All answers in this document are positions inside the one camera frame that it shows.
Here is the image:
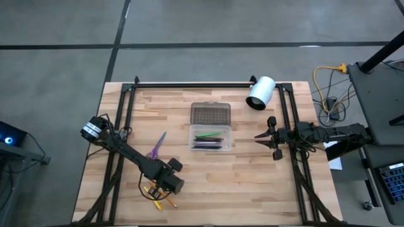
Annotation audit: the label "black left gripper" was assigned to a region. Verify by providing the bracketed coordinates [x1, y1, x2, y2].
[148, 157, 186, 200]

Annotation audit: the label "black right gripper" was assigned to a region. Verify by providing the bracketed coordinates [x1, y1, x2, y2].
[254, 116, 298, 161]

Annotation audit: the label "orange pencil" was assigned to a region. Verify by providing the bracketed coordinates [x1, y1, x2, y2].
[148, 181, 179, 209]

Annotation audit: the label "purple handled scissors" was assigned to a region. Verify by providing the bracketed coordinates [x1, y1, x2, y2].
[145, 131, 167, 160]

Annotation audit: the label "black pen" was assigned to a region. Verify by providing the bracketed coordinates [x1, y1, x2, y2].
[190, 144, 223, 151]
[193, 136, 225, 143]

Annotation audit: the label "green marker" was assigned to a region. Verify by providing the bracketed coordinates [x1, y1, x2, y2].
[194, 131, 223, 139]

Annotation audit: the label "translucent plastic supply box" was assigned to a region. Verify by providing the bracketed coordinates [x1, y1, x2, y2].
[188, 101, 234, 151]

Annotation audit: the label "white cylindrical lamp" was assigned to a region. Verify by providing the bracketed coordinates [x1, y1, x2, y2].
[245, 75, 277, 111]

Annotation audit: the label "white paper sheet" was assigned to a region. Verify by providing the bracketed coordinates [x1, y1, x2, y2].
[323, 140, 343, 171]

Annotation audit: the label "black power adapter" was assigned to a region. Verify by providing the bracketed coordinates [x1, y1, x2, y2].
[326, 97, 341, 120]

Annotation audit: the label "dark grey workstation cart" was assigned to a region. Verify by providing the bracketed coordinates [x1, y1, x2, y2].
[324, 61, 404, 224]

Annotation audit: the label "backlit keyboard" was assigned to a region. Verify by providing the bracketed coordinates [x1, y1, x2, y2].
[374, 162, 404, 205]

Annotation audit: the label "black pole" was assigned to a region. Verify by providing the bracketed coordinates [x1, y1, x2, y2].
[359, 30, 404, 73]

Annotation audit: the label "computer with blue light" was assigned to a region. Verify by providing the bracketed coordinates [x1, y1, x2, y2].
[0, 120, 28, 148]

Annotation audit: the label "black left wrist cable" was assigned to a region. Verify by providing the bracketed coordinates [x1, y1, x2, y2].
[138, 172, 173, 202]

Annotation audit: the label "black cable bundle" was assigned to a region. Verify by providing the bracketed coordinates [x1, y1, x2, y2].
[74, 148, 127, 225]
[290, 148, 338, 224]

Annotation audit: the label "yellow extension cable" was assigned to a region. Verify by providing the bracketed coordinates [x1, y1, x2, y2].
[312, 62, 348, 110]

